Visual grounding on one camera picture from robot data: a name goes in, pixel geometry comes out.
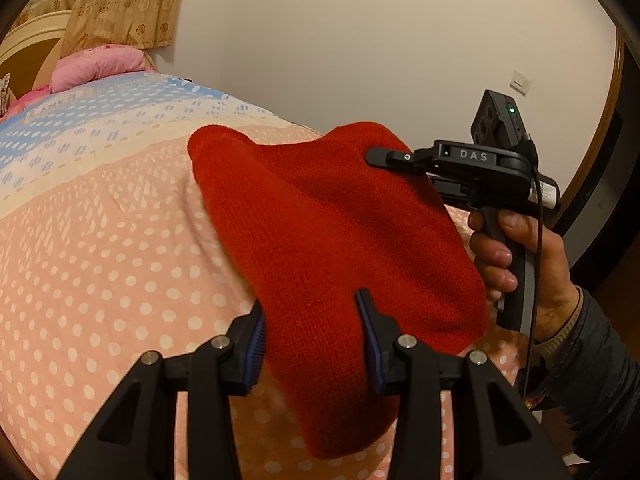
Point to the polka dot bed cover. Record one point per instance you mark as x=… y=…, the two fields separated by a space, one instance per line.
x=107 y=249

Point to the dark jacket sleeve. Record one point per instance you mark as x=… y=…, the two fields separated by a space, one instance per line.
x=586 y=371

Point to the white wall switch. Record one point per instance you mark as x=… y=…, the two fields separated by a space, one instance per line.
x=520 y=83

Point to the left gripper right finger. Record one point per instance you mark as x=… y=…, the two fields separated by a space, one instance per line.
x=494 y=435

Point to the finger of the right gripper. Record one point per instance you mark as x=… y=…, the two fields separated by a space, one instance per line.
x=392 y=160

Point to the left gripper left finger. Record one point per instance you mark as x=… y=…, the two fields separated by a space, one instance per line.
x=133 y=434

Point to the striped pillow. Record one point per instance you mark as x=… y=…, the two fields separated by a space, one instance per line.
x=4 y=93

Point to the cream wooden headboard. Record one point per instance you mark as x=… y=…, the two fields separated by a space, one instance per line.
x=30 y=52

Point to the beige window curtain right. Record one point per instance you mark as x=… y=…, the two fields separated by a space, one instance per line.
x=142 y=24

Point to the pink pillow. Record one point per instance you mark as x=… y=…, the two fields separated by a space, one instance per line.
x=94 y=64

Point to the red knitted sweater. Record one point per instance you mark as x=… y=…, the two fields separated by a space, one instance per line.
x=308 y=225

